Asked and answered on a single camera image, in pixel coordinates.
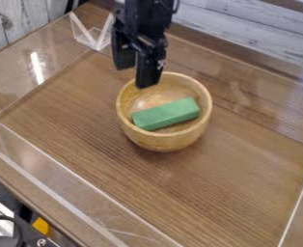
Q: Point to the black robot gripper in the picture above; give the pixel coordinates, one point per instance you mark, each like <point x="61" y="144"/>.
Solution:
<point x="141" y="22"/>

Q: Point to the green rectangular block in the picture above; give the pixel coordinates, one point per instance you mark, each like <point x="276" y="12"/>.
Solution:
<point x="172" y="113"/>

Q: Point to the brown wooden bowl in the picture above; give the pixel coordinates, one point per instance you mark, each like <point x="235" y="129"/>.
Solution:
<point x="176" y="86"/>

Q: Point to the clear acrylic corner bracket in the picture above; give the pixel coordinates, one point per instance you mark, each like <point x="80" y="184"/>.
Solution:
<point x="93" y="38"/>

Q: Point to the clear acrylic tray wall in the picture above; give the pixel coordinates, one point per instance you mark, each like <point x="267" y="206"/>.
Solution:
<point x="76" y="155"/>

